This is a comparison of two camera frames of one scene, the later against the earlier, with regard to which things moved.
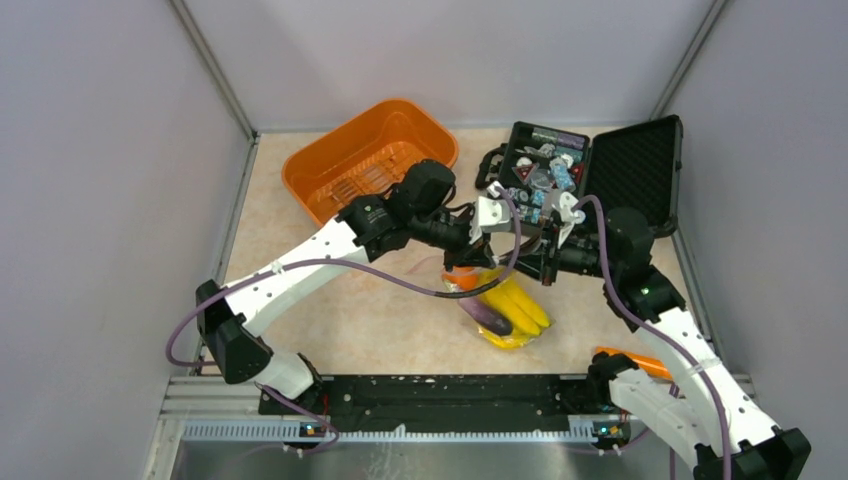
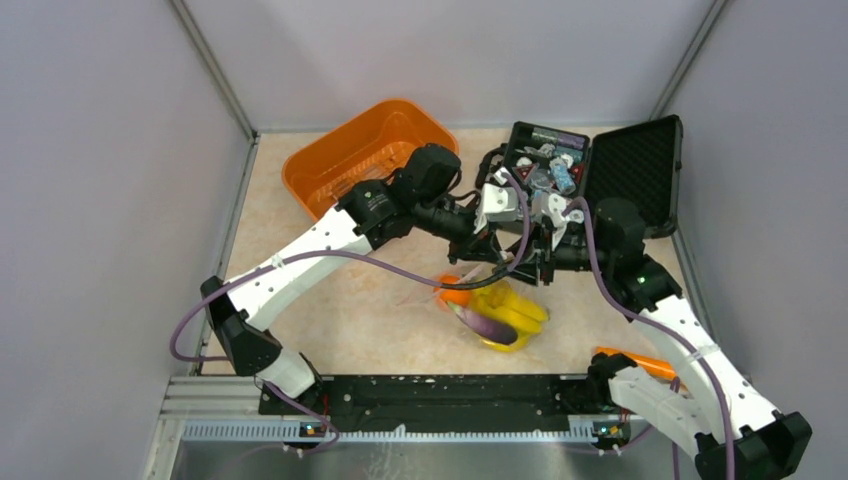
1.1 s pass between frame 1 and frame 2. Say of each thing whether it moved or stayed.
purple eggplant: moved
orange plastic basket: stayed
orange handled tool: stayed
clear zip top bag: moved
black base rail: stayed
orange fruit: moved
